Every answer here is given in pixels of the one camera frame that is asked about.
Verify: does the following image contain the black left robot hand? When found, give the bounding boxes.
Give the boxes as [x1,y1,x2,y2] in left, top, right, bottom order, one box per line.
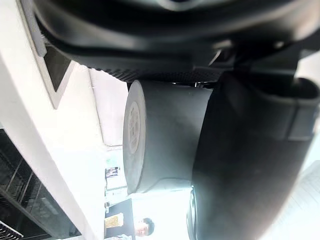
[32,0,320,240]

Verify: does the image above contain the grey cup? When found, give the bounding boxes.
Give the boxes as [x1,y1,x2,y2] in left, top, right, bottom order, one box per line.
[122,79,216,195]

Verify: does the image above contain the black counter panel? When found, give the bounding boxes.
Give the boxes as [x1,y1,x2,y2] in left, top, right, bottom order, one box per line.
[104,198,134,240]

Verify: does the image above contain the black glass-front cabinet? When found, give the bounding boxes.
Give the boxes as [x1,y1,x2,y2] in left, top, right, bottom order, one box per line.
[0,128,81,240]

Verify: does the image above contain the small wall poster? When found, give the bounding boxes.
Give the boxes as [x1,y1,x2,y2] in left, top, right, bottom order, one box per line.
[104,166,120,179]

